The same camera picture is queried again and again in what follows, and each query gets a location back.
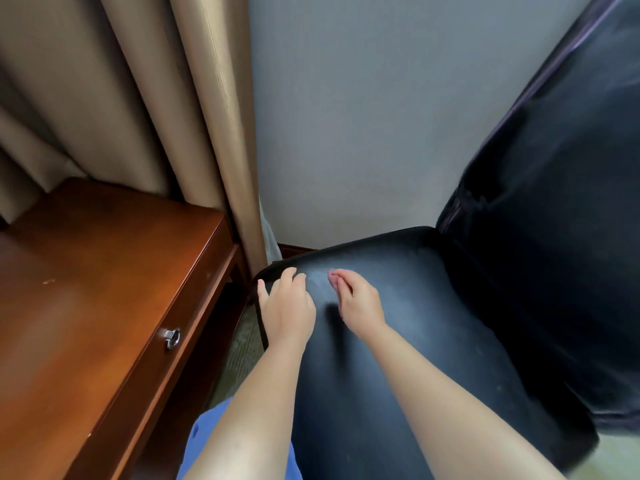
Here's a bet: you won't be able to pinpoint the person's left hand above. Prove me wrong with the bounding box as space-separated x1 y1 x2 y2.
256 267 317 348

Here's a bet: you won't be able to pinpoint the beige curtain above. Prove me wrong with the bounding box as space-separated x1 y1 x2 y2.
0 0 269 281

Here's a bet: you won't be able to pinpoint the person's left forearm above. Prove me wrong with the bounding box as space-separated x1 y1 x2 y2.
182 337 309 480

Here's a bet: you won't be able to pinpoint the white sheer curtain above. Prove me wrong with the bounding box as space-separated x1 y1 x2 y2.
259 197 283 265

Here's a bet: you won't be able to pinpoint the black leather chair backrest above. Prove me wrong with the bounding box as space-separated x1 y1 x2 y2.
435 0 640 435

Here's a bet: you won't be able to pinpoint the person's right hand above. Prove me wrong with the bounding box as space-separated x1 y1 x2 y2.
327 268 390 343

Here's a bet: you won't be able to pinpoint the brown wooden nightstand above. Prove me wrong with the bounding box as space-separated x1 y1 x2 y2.
0 177 251 480

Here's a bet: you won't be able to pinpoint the person's right forearm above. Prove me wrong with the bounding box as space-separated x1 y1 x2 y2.
367 324 566 480

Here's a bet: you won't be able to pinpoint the dark wooden baseboard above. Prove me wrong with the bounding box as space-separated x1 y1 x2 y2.
277 243 319 259

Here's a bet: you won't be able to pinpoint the blue trousers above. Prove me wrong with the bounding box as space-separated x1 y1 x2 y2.
175 397 303 480

